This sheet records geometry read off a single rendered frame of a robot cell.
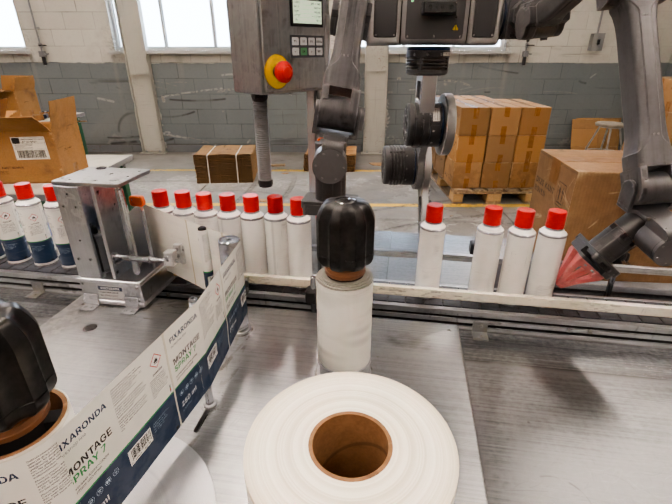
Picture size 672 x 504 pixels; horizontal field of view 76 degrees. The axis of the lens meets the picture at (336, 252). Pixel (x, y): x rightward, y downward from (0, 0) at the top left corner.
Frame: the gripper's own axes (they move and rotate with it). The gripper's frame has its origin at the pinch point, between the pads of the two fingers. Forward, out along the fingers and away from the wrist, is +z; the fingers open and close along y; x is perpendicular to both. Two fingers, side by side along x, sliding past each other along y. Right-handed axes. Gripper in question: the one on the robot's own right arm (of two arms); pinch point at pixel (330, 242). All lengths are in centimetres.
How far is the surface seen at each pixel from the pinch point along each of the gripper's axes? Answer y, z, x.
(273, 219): -12.8, -2.4, 4.4
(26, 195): -72, -4, 6
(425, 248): 18.9, 1.6, 4.2
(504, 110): 102, 4, 345
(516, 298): 37.6, 10.3, 2.2
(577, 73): 242, -24, 591
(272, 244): -13.3, 3.3, 4.5
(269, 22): -12.2, -39.0, 6.1
